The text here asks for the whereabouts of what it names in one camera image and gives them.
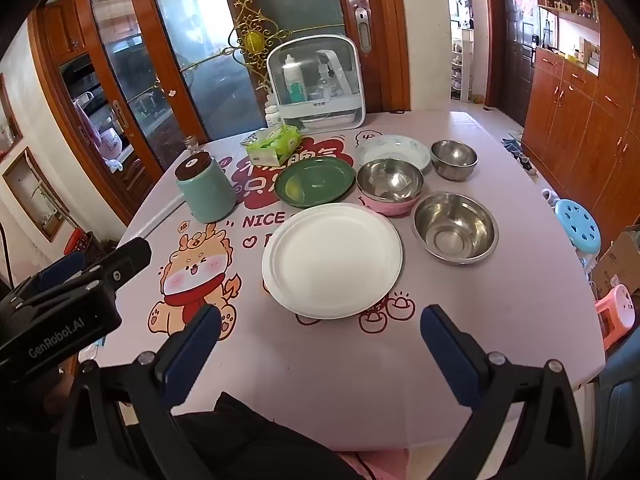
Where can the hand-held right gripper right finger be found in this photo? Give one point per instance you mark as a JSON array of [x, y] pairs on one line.
[[445, 355]]

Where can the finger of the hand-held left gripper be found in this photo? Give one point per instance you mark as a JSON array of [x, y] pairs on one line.
[[57, 267], [127, 257]]

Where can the teal canister with brown lid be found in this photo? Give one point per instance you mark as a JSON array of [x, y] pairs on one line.
[[205, 195]]

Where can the small steel bowl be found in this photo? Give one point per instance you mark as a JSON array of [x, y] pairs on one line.
[[452, 157]]

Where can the red basket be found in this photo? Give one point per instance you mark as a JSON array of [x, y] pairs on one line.
[[77, 240]]

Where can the gold door ornament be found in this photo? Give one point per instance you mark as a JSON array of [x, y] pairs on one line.
[[252, 40]]

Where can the green plate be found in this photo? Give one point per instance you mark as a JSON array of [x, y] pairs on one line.
[[315, 182]]

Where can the blue plastic stool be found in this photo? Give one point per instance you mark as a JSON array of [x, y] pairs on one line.
[[577, 225]]

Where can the cardboard box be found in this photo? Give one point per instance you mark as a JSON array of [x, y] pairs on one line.
[[620, 260]]

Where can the wooden wall cabinet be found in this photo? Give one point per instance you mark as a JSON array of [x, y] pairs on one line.
[[565, 110]]

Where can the small glass bottle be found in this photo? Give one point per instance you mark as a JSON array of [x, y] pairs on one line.
[[190, 144]]

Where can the white bottle with green label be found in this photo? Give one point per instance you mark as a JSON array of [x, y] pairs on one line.
[[294, 80]]

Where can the pink plastic stool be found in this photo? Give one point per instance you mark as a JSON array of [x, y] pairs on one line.
[[617, 310]]

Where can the white shoe rack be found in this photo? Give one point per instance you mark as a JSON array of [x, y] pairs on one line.
[[462, 70]]

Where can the wooden framed glass door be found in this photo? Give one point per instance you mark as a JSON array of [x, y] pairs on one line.
[[210, 10], [50, 35]]

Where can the green tissue pack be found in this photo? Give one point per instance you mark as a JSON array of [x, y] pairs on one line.
[[275, 142]]

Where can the white sneakers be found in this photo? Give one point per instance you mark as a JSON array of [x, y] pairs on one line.
[[550, 196]]

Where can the blue chair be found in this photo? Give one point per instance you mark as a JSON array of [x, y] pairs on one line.
[[622, 410]]

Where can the white clear storage box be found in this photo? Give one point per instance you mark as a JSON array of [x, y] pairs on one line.
[[350, 90]]

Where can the wooden framed wall niche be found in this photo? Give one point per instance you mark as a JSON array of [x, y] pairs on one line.
[[32, 195], [9, 115]]

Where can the clear plastic bottle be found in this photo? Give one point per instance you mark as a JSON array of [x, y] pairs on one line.
[[324, 85]]

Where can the dark blue shoes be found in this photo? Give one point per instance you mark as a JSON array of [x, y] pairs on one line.
[[520, 152]]

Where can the large steel bowl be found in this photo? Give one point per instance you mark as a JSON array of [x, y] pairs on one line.
[[452, 225]]

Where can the white pill bottle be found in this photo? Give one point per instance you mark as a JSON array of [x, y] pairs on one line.
[[273, 117]]

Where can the white blue-patterned plate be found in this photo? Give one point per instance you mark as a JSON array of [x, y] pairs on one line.
[[395, 147]]

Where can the large white plate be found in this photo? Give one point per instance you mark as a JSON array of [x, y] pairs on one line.
[[330, 260]]

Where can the pink steel bowl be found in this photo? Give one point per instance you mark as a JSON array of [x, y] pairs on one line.
[[390, 180]]

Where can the person's left forearm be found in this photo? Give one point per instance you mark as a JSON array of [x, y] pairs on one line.
[[25, 435]]

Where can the dark entrance door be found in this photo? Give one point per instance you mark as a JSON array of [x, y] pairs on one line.
[[515, 60]]

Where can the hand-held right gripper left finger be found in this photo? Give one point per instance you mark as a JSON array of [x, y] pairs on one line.
[[192, 355]]

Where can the person's dark clothing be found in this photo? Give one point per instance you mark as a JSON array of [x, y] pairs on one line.
[[260, 445]]

